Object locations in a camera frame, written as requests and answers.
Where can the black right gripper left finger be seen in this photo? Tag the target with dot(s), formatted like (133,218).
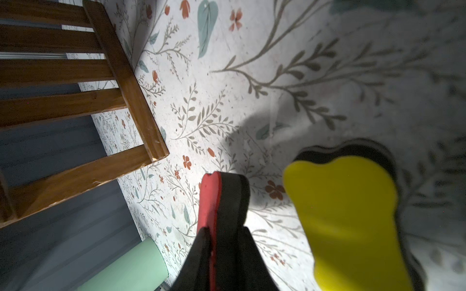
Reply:
(195,273)

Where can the green pen cup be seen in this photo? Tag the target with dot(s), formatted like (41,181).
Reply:
(140,269)

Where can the wooden two-tier shelf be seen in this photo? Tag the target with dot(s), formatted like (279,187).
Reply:
(53,27)

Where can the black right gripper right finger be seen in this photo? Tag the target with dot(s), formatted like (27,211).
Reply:
(253,273)

